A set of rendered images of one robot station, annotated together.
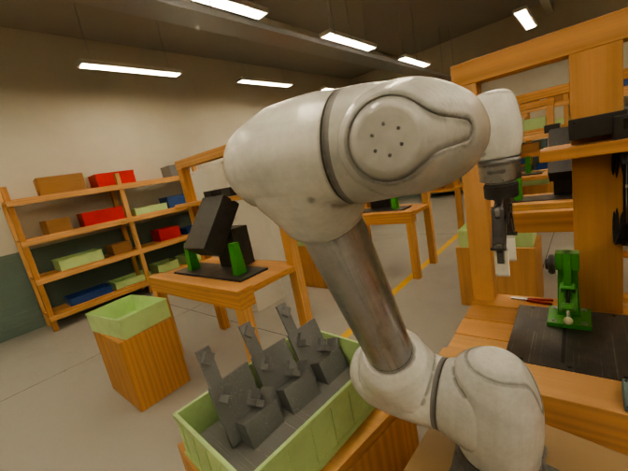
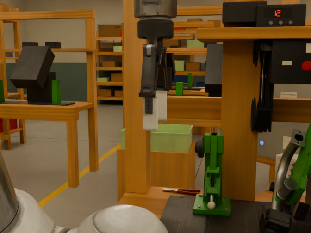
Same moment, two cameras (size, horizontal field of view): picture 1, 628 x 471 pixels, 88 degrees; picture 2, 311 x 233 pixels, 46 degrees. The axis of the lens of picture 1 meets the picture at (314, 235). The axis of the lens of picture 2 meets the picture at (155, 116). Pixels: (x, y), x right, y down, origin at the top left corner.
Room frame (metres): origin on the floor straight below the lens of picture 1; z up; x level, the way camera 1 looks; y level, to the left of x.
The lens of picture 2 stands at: (0.09, -0.09, 1.44)
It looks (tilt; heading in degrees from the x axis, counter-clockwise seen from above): 9 degrees down; 331
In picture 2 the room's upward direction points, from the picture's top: straight up
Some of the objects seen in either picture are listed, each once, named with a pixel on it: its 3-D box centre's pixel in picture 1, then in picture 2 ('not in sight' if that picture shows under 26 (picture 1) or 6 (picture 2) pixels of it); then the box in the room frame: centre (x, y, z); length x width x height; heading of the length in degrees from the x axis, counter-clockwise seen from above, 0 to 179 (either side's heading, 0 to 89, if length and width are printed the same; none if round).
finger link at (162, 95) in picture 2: (508, 248); (160, 105); (0.83, -0.51, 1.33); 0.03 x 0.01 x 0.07; 50
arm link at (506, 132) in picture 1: (490, 125); not in sight; (0.79, -0.46, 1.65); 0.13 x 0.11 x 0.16; 52
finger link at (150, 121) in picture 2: (502, 262); (150, 113); (0.74, -0.43, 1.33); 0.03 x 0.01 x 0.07; 50
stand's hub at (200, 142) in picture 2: (549, 264); (199, 147); (1.14, -0.86, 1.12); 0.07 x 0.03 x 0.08; 140
